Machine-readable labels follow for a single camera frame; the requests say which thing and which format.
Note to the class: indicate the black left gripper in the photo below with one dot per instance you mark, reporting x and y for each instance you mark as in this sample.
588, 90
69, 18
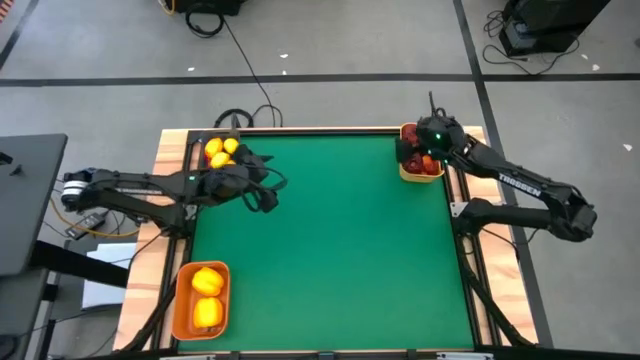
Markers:
250, 162

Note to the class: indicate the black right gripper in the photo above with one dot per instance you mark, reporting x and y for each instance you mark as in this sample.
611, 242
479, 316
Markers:
440, 137

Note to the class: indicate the yellow lemon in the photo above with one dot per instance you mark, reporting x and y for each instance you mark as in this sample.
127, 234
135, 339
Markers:
213, 147
230, 145
220, 160

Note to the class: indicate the red bell pepper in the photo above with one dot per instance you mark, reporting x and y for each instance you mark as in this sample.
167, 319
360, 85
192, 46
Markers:
431, 165

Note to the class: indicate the dark red apple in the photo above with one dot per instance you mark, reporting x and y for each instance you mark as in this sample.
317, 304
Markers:
414, 163
410, 134

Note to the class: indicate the yellow bell pepper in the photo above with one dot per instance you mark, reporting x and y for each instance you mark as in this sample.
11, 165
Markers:
207, 281
207, 312

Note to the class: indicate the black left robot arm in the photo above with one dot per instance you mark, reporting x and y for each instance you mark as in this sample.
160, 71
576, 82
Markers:
140, 190

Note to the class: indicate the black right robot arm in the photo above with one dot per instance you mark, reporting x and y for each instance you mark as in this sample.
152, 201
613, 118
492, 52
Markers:
525, 187

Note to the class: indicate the yellow fruits at top left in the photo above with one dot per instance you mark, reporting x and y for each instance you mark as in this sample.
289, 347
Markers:
206, 159

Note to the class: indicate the yellow plastic basket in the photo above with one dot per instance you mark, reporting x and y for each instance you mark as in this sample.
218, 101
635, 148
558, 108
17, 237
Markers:
417, 177

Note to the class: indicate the green table mat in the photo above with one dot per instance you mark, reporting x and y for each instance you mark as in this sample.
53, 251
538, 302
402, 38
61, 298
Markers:
340, 240

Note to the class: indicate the orange plastic basket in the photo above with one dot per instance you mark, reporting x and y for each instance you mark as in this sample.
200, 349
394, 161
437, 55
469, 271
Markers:
182, 300

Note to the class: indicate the black equipment box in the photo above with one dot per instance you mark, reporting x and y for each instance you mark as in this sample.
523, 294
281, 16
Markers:
545, 22

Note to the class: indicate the wooden table board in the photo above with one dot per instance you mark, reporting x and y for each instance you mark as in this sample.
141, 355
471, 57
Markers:
505, 290

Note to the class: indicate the white flat board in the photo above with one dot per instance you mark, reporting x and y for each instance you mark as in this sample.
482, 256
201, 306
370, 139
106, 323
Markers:
107, 275

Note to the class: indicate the grey desk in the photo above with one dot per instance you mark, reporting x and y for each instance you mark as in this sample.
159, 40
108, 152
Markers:
25, 200

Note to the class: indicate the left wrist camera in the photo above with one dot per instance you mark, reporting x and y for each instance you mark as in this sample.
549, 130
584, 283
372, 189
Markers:
268, 201

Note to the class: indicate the black aluminium table frame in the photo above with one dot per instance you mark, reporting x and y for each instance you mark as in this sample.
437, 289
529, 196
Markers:
480, 300

